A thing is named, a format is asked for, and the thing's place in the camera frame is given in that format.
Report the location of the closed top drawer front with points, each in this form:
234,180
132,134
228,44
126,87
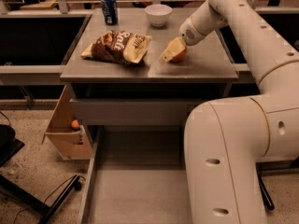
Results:
133,112

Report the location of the black stand base left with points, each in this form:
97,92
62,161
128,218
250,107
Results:
30,190

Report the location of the open middle drawer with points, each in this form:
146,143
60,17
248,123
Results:
136,175

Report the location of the orange fruit in box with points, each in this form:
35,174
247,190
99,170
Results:
75,125

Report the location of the brown chip bag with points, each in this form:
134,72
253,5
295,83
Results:
118,47

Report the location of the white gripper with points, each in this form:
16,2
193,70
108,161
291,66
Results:
191,33

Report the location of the white bowl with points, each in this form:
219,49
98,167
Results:
158,14

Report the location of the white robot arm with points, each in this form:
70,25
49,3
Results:
224,138

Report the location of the black table leg right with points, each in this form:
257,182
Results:
267,200

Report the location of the blue soda can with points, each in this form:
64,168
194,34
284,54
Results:
110,11

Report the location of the grey drawer cabinet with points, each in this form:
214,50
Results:
205,73

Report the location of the cardboard box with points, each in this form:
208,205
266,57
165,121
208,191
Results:
70,144

